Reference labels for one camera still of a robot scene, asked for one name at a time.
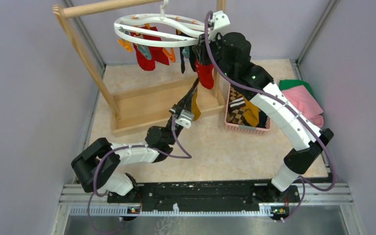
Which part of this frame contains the navy blue sock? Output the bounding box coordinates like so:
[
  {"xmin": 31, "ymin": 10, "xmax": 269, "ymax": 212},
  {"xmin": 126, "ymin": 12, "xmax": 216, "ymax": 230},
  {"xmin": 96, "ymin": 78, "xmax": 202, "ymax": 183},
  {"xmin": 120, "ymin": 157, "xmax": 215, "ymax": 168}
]
[{"xmin": 257, "ymin": 111, "xmax": 268, "ymax": 129}]

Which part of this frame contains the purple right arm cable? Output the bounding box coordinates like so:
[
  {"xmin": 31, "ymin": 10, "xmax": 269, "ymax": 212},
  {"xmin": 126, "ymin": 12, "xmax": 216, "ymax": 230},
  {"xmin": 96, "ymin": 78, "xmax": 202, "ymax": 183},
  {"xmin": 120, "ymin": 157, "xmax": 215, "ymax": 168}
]
[{"xmin": 204, "ymin": 10, "xmax": 338, "ymax": 223}]

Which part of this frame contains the pink perforated plastic basket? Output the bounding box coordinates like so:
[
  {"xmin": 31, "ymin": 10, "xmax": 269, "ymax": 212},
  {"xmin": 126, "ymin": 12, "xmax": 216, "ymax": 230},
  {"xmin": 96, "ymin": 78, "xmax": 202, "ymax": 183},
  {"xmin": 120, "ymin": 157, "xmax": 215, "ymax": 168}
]
[{"xmin": 225, "ymin": 98, "xmax": 271, "ymax": 135}]

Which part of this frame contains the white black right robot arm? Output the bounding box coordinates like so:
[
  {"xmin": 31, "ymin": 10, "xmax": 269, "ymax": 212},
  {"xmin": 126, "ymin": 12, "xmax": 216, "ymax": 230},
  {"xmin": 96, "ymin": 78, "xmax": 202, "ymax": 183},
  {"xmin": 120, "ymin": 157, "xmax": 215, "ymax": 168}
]
[{"xmin": 193, "ymin": 32, "xmax": 334, "ymax": 202}]

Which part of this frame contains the red bear sock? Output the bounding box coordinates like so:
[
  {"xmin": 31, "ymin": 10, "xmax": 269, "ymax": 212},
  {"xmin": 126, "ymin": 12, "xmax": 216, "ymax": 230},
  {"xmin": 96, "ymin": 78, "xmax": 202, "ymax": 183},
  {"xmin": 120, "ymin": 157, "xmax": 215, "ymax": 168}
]
[{"xmin": 130, "ymin": 24, "xmax": 169, "ymax": 71}]

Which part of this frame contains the black hanging sock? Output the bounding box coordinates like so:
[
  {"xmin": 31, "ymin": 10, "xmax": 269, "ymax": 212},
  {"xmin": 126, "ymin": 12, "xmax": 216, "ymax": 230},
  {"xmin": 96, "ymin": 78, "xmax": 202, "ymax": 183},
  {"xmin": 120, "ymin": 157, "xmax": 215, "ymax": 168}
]
[{"xmin": 179, "ymin": 46, "xmax": 197, "ymax": 74}]

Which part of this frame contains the white round clip hanger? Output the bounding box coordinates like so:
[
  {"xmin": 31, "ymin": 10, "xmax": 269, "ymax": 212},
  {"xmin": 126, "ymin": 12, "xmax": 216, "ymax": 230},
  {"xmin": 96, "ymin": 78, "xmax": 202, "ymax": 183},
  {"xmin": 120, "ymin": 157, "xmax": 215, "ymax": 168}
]
[{"xmin": 114, "ymin": 0, "xmax": 205, "ymax": 47}]

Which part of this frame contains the pink folded cloth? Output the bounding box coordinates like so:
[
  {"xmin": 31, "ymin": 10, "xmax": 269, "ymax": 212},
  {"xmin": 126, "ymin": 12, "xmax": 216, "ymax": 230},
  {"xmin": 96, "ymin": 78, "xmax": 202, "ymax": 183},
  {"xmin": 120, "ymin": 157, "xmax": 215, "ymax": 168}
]
[{"xmin": 282, "ymin": 85, "xmax": 324, "ymax": 128}]

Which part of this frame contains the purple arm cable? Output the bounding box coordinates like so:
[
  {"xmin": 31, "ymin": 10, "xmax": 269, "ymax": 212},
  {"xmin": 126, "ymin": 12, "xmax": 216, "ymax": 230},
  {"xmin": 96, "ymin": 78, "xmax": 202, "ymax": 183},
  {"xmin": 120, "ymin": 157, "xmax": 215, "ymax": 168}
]
[
  {"xmin": 87, "ymin": 117, "xmax": 192, "ymax": 235},
  {"xmin": 204, "ymin": 10, "xmax": 338, "ymax": 223}
]

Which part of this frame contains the mustard yellow sock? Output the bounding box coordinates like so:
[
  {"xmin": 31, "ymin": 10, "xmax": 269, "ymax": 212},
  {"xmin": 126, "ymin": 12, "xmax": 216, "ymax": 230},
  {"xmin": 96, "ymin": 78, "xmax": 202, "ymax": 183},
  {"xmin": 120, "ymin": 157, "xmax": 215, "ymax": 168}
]
[{"xmin": 191, "ymin": 90, "xmax": 201, "ymax": 121}]

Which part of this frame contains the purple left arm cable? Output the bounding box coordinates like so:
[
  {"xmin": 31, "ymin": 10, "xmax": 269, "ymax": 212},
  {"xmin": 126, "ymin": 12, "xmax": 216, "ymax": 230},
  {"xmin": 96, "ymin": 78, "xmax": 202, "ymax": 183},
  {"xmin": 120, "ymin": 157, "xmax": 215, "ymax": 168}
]
[{"xmin": 87, "ymin": 117, "xmax": 192, "ymax": 235}]

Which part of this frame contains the argyle patterned sock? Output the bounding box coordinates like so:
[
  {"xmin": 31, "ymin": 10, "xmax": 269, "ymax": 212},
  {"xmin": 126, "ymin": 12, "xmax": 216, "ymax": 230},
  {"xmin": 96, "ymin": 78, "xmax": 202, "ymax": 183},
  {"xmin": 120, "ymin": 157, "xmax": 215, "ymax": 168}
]
[{"xmin": 226, "ymin": 109, "xmax": 249, "ymax": 126}]

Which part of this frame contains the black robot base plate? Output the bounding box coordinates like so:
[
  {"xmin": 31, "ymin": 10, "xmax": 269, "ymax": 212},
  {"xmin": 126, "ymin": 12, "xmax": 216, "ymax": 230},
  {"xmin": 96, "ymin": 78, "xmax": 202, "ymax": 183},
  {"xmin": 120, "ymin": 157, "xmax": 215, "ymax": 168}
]
[{"xmin": 107, "ymin": 180, "xmax": 301, "ymax": 212}]

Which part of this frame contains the green folded cloth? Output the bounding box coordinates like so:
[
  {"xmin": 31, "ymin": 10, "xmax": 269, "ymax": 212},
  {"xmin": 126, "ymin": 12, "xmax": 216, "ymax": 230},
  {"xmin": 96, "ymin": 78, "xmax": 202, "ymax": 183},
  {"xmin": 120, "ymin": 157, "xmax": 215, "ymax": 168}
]
[{"xmin": 279, "ymin": 79, "xmax": 314, "ymax": 97}]

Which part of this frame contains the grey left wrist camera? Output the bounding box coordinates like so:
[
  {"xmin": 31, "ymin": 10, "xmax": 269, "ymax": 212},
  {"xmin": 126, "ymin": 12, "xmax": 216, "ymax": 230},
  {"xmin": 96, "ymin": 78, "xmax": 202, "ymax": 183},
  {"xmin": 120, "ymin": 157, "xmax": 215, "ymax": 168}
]
[{"xmin": 169, "ymin": 104, "xmax": 195, "ymax": 130}]

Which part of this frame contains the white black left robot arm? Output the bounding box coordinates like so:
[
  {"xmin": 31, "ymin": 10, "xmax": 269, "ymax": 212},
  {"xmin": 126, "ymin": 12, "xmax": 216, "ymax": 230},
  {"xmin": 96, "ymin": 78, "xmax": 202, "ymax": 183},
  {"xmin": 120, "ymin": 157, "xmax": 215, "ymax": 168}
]
[{"xmin": 71, "ymin": 78, "xmax": 199, "ymax": 202}]

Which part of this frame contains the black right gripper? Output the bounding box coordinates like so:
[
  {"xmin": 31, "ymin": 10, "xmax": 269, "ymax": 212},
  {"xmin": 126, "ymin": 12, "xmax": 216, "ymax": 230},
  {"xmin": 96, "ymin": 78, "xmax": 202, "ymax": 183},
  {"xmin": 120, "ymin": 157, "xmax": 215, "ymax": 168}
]
[{"xmin": 192, "ymin": 30, "xmax": 234, "ymax": 81}]

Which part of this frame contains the brown white striped sock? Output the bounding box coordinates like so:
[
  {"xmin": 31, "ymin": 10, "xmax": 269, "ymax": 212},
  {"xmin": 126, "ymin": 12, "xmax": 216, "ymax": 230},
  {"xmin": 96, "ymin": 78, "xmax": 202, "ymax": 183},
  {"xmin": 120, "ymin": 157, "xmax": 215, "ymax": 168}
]
[{"xmin": 227, "ymin": 87, "xmax": 246, "ymax": 112}]

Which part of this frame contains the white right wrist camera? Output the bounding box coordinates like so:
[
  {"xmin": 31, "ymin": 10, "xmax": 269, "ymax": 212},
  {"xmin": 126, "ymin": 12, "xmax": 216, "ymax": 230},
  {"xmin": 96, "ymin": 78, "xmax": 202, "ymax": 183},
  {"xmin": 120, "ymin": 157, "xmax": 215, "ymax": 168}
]
[{"xmin": 206, "ymin": 10, "xmax": 231, "ymax": 39}]

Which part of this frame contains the wooden hanger stand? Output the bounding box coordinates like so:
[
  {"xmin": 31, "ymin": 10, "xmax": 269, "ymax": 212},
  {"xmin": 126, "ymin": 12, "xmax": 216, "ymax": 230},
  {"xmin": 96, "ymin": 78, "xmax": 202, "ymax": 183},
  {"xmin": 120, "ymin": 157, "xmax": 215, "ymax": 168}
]
[{"xmin": 52, "ymin": 0, "xmax": 228, "ymax": 137}]

